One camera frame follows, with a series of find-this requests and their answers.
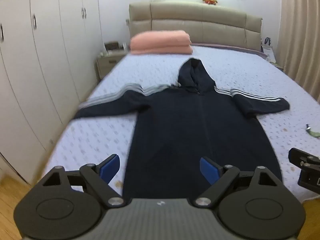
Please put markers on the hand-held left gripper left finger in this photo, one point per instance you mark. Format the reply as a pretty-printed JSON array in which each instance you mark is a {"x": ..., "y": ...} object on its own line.
[{"x": 110, "y": 168}]

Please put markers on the small green cloth item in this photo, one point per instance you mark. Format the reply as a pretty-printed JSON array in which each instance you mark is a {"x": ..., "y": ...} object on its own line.
[{"x": 313, "y": 132}]

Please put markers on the dark box on nightstand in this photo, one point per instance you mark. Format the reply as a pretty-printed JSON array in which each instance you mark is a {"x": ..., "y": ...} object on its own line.
[{"x": 112, "y": 46}]

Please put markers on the beige nightstand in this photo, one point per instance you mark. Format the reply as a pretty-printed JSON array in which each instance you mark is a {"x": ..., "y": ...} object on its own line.
[{"x": 108, "y": 63}]

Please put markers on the white wardrobe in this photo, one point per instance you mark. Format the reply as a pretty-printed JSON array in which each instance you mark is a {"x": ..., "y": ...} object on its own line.
[{"x": 37, "y": 67}]

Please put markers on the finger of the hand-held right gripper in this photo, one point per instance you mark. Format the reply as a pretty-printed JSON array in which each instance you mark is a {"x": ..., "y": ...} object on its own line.
[{"x": 297, "y": 156}]

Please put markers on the folded pink blanket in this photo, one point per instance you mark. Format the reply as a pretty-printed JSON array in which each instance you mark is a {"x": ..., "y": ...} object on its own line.
[{"x": 161, "y": 43}]

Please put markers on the beige padded headboard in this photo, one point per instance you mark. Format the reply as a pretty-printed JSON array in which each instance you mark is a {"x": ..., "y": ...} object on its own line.
[{"x": 200, "y": 22}]

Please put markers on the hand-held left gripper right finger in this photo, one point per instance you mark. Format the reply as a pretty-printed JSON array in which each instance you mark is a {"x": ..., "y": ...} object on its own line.
[{"x": 208, "y": 170}]

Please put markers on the bed with floral quilt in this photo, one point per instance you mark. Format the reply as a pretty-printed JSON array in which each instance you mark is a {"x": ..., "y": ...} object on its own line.
[{"x": 105, "y": 135}]

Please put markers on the beige curtain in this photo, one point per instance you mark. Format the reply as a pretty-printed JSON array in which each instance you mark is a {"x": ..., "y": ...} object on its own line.
[{"x": 300, "y": 35}]

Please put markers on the navy striped-sleeve hoodie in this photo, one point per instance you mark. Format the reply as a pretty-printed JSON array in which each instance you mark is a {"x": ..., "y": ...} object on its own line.
[{"x": 195, "y": 130}]

